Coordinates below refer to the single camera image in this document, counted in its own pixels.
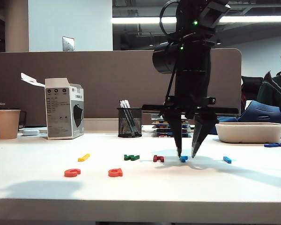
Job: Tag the brown paper cup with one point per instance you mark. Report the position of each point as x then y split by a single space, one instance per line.
7 124

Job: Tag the beige pulp bowl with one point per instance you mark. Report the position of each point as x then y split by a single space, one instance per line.
250 134

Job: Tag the orange letter c magnet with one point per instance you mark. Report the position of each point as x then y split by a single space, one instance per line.
70 174

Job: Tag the metal wall plate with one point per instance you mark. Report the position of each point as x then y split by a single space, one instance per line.
68 44

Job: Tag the brown desk partition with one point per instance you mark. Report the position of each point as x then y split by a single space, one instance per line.
61 77

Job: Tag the red letter h magnet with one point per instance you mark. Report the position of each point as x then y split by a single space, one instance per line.
156 159

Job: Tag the small white case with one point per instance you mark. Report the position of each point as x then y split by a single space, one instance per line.
30 132

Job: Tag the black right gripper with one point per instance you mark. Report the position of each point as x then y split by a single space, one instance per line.
192 91

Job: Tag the silver capped black pen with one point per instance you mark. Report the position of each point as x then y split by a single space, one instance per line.
121 104
126 103

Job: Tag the person in green shirt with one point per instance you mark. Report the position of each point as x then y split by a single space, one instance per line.
269 93

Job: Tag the yellow letter j magnet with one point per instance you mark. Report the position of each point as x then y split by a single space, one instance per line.
83 158

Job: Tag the blue letter l magnet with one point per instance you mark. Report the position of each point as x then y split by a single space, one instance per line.
227 160

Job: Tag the blue letter r magnet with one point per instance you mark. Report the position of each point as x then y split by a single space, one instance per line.
183 160

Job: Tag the green letter w magnet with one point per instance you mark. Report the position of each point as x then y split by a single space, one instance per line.
128 158

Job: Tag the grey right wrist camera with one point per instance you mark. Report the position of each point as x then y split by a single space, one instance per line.
214 11

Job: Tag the white grey mask box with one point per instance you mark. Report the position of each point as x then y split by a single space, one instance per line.
58 112

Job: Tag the black office chair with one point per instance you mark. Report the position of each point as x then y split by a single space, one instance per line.
251 83

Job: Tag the orange letter a magnet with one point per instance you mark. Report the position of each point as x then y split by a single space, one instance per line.
114 174

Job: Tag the navy blue slipper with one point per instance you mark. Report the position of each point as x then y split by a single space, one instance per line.
224 120
260 112

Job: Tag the black mesh pen holder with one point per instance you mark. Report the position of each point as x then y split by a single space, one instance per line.
128 131

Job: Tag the ceiling light strip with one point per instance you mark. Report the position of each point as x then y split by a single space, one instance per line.
135 20

